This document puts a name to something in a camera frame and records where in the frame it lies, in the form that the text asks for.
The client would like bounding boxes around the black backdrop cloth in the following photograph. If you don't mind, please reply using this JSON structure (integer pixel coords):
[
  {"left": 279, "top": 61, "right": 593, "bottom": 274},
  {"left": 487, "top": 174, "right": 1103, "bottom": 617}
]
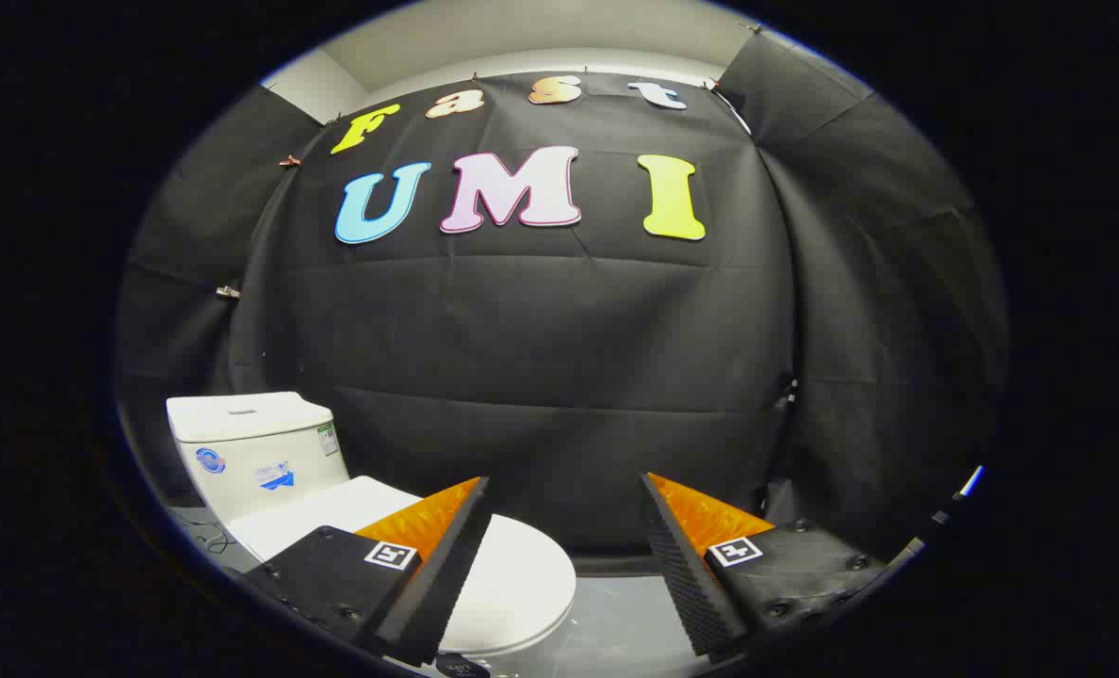
[{"left": 117, "top": 33, "right": 1008, "bottom": 566}]

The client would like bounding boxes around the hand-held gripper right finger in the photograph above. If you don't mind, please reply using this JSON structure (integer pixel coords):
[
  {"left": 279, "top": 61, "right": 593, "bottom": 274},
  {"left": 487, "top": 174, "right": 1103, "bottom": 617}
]
[{"left": 640, "top": 472, "right": 890, "bottom": 660}]

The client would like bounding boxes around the white ceramic toilet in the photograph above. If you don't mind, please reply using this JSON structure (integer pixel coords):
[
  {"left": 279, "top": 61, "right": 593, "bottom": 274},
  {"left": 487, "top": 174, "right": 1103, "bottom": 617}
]
[{"left": 166, "top": 391, "right": 577, "bottom": 678}]

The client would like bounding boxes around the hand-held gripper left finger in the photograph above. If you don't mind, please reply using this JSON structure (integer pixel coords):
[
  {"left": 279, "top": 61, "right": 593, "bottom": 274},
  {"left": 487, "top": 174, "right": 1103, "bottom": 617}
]
[{"left": 242, "top": 476, "right": 495, "bottom": 668}]

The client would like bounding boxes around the thin floor cable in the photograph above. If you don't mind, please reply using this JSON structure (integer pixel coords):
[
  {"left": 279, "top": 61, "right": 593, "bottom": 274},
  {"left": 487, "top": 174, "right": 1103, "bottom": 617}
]
[{"left": 183, "top": 518, "right": 237, "bottom": 557}]

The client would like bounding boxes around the white toilet lid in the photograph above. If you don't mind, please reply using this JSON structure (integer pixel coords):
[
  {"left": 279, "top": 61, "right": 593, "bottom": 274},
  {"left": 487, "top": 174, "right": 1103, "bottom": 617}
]
[{"left": 228, "top": 476, "right": 577, "bottom": 657}]

